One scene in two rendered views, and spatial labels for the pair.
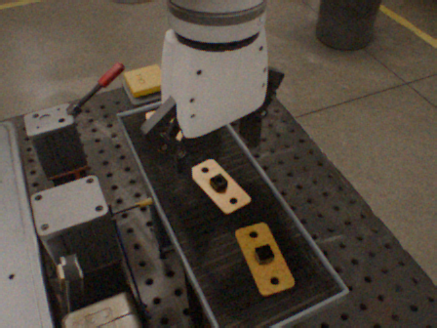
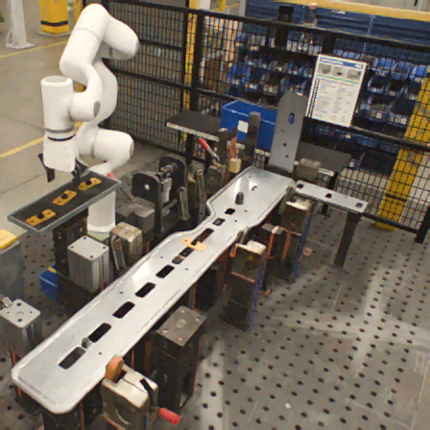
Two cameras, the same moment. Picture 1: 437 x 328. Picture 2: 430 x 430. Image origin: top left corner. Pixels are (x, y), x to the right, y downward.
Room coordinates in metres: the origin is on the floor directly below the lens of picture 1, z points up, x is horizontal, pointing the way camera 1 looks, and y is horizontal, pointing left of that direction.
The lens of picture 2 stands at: (0.74, 1.20, 1.92)
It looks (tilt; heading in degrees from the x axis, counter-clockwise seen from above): 32 degrees down; 238
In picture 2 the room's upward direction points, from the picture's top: 3 degrees clockwise
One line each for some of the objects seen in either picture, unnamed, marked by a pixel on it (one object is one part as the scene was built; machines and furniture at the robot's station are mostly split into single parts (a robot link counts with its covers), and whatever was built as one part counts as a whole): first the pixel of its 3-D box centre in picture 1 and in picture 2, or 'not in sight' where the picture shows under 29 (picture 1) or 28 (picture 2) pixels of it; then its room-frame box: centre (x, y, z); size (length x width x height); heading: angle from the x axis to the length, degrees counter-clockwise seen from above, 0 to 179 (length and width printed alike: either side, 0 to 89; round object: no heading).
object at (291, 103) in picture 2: not in sight; (287, 131); (-0.69, -0.08, 1.17); 0.12 x 0.01 x 0.34; 115
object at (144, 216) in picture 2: not in sight; (139, 253); (0.09, 0.05, 0.89); 0.13 x 0.11 x 0.38; 115
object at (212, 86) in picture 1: (217, 69); (60, 149); (0.33, 0.00, 1.33); 0.10 x 0.07 x 0.11; 125
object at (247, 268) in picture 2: not in sight; (244, 285); (-0.15, 0.35, 0.87); 0.12 x 0.09 x 0.35; 115
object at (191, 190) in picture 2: not in sight; (187, 216); (-0.21, -0.08, 0.88); 0.11 x 0.09 x 0.37; 115
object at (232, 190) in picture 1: (218, 183); (64, 196); (0.33, 0.00, 1.17); 0.08 x 0.04 x 0.01; 35
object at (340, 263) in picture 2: not in sight; (347, 237); (-0.75, 0.30, 0.84); 0.11 x 0.06 x 0.29; 115
